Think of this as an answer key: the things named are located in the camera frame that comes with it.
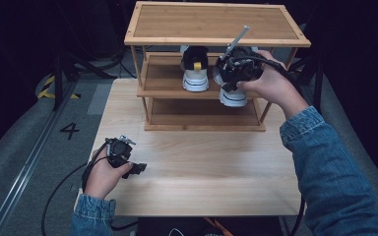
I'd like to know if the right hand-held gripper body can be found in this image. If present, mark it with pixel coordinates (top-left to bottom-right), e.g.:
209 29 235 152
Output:
214 25 266 87

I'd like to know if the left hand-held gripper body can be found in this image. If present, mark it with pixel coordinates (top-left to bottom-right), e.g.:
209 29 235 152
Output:
104 134 138 169

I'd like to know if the beige and navy sneaker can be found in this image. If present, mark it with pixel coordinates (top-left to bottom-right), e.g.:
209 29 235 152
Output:
212 47 260 108
179 45 211 93

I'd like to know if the wooden three-tier shoe rack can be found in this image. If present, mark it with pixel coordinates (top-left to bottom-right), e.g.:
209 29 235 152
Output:
123 0 312 133

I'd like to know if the person's left hand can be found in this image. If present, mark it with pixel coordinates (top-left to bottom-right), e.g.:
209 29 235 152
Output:
83 148 134 201

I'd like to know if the person's right hand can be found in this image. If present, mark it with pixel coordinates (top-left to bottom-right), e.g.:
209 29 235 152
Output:
236 49 310 120

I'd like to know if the black metal stand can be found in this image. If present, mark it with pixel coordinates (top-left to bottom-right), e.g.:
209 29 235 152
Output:
52 48 117 112
288 53 325 115

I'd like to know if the yellow and black floor tape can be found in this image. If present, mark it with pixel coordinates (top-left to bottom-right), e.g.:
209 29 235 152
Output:
36 75 82 100

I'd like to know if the black box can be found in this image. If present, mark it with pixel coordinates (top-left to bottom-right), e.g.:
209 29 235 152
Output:
137 216 283 236

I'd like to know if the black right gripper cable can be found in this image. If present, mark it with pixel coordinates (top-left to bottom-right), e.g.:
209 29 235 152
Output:
230 56 307 236

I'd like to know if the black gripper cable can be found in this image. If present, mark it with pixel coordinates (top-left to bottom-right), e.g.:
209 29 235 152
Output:
230 56 307 236
40 141 139 236

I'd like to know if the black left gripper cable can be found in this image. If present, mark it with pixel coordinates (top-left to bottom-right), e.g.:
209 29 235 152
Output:
40 141 139 236

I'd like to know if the metal floor rail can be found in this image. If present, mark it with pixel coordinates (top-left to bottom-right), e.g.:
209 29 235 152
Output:
0 82 77 236

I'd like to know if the orange strap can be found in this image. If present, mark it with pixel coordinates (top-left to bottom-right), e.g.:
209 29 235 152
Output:
204 216 233 236

